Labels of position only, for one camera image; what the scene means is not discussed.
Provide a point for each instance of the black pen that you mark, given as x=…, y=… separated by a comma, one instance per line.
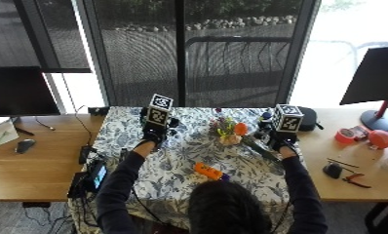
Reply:
x=23, y=131

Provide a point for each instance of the person's left hand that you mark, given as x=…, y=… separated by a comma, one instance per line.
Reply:
x=154, y=134

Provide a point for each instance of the the person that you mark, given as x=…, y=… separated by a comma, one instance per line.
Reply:
x=229, y=211

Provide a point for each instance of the white marker cube on glove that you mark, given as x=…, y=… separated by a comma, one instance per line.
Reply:
x=159, y=111
x=286, y=118

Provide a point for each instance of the white marker cube on right glove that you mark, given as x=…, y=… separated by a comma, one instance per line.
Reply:
x=286, y=118

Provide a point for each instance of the dark window blind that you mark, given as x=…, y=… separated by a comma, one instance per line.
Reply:
x=27, y=32

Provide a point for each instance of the person's right hand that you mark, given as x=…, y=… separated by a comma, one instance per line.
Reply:
x=284, y=139

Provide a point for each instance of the small vase of mixed flowers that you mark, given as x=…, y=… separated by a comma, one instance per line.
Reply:
x=225, y=130

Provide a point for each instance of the white marker cube on left glove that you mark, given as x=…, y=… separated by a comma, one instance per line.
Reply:
x=159, y=111

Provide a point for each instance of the small black block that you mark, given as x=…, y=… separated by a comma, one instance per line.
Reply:
x=332, y=170

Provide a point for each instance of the blue white floral tablecloth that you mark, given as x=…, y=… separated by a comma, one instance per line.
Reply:
x=175, y=162

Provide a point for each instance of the red ball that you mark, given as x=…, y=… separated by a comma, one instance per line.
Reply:
x=379, y=139

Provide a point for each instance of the black computer mouse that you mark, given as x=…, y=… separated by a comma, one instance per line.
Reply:
x=25, y=145

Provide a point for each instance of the flat black box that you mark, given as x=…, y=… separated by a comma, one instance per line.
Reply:
x=78, y=185

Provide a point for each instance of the phone with lit screen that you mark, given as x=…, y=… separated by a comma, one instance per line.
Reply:
x=99, y=175

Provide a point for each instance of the white paper sheet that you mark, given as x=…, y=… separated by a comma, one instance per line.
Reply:
x=0, y=135

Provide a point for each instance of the black monitor with red stand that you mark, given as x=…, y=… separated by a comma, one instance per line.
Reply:
x=374, y=78

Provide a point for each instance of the black zip pouch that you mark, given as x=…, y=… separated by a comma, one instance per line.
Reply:
x=308, y=119

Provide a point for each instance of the black power adapter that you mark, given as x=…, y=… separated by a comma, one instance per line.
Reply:
x=84, y=154

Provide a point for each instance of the small black device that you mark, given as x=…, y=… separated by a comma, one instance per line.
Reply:
x=98, y=110

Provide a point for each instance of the red tape roll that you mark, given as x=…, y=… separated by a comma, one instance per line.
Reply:
x=344, y=136

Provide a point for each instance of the thin wooden stick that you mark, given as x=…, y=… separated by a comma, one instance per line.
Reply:
x=342, y=162

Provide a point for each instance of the orange flower with green stem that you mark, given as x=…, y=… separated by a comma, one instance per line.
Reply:
x=240, y=129

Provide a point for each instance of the small red black box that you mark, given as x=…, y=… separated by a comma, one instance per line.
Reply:
x=360, y=132

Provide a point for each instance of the black chair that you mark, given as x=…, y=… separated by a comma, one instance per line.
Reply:
x=382, y=218

